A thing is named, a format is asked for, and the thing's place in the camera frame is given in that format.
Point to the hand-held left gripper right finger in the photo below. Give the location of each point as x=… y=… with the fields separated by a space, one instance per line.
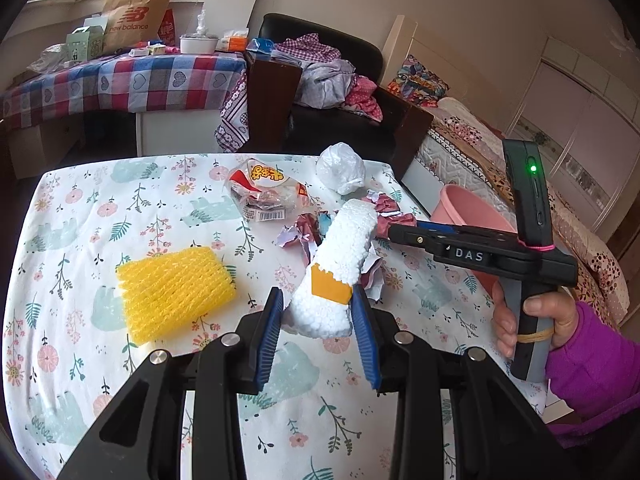
x=367 y=345

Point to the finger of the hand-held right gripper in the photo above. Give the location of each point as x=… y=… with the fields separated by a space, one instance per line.
x=415 y=237
x=432 y=226

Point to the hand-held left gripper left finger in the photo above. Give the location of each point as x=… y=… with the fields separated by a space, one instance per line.
x=270 y=340

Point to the pink plastic basin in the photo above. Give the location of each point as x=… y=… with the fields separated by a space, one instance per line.
x=465 y=210

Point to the red white paper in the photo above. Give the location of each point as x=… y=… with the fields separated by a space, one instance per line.
x=387 y=207

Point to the white foam piece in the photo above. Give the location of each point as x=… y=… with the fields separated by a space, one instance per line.
x=345 y=250

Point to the white plastic bag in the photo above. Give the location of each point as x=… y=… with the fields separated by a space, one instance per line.
x=340 y=167

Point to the large yellow foam net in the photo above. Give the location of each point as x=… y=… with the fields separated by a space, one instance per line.
x=175 y=295

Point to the person's right forearm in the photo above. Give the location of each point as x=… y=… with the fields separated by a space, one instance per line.
x=595 y=365

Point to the person's right hand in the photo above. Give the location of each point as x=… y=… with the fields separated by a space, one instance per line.
x=542 y=310

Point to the bed with cream headboard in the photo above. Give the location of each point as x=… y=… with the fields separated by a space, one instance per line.
x=450 y=160

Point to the black armchair with clothes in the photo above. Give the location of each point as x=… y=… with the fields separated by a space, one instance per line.
x=350 y=130

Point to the cartoon print pillow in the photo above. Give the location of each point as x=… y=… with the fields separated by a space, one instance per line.
x=417 y=82

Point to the pink dotted garment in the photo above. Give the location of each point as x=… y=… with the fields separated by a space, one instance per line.
x=365 y=97

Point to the clear red snack wrapper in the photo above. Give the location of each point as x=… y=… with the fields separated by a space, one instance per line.
x=265 y=180

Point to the wardrobe with sliding doors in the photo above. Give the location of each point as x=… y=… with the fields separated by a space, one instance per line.
x=575 y=110

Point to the grey garment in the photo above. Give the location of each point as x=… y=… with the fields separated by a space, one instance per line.
x=325 y=82

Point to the floral bear print tablecloth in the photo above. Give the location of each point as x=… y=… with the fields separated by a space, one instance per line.
x=100 y=210

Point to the purple checked shirt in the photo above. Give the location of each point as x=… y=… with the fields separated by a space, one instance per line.
x=305 y=49

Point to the purple floral cloth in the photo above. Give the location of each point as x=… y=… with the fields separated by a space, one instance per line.
x=234 y=115

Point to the blue packet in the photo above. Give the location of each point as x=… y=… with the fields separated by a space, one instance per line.
x=261 y=46

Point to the orange tissue pack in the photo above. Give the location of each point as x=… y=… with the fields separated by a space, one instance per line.
x=235 y=41

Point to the white bowl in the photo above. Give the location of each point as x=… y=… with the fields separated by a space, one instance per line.
x=199 y=45

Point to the plaid heart tablecloth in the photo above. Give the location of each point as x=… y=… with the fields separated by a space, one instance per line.
x=125 y=80

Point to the white plastic figure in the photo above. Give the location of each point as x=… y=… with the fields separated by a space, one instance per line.
x=203 y=22

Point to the red packet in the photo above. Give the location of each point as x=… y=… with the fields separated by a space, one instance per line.
x=167 y=27

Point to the green paper box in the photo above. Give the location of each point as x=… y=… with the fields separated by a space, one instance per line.
x=85 y=46

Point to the brown paper shopping bag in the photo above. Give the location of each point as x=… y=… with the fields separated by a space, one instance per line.
x=137 y=15

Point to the translucent plastic bag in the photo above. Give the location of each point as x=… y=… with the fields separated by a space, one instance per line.
x=47 y=57

